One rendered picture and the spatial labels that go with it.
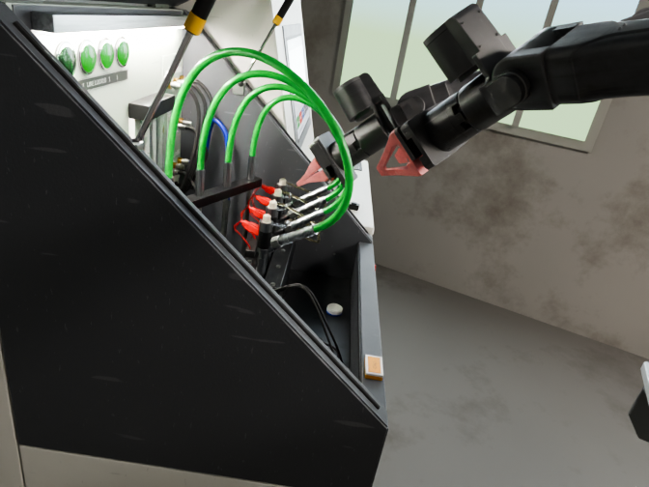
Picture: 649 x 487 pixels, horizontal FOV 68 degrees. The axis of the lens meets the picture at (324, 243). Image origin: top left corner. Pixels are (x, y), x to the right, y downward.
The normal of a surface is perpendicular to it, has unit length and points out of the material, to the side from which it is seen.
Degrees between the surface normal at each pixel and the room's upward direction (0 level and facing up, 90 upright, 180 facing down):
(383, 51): 90
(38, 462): 90
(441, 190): 90
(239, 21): 90
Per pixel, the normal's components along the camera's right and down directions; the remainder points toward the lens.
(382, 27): -0.43, 0.33
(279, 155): -0.06, 0.42
